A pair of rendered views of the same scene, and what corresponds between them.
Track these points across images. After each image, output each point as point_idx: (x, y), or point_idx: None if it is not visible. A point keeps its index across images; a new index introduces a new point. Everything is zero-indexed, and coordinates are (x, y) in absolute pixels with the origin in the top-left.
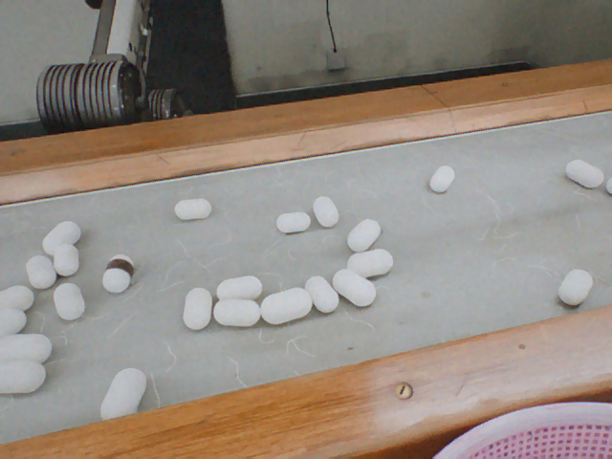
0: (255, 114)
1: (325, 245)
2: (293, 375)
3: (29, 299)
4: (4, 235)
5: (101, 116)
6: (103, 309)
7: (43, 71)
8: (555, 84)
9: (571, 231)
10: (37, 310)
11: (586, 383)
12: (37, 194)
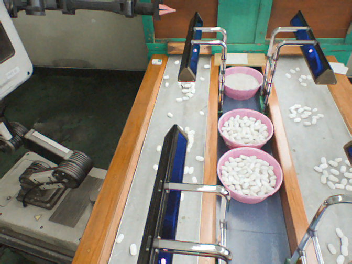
0: (127, 131)
1: None
2: (201, 143)
3: None
4: (145, 180)
5: (88, 166)
6: None
7: (64, 170)
8: (150, 87)
9: (189, 108)
10: None
11: (216, 119)
12: (132, 175)
